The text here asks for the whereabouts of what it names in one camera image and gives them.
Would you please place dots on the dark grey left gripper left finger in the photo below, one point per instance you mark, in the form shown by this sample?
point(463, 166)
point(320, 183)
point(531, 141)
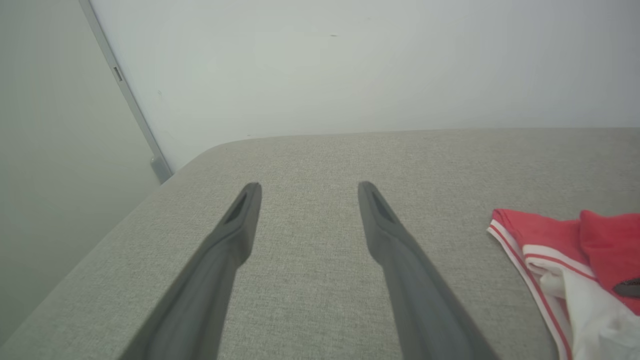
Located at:
point(200, 300)

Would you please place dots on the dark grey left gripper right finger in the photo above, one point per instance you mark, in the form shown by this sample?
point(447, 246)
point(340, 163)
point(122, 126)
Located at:
point(425, 310)

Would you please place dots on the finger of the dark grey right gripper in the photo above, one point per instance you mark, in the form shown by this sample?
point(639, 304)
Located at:
point(629, 288)

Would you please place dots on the red Bulls basketball jersey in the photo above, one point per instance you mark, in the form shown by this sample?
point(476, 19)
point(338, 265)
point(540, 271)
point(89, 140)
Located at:
point(555, 235)

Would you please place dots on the grey wall trim strip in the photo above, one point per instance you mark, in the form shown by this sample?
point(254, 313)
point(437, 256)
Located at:
point(125, 95)

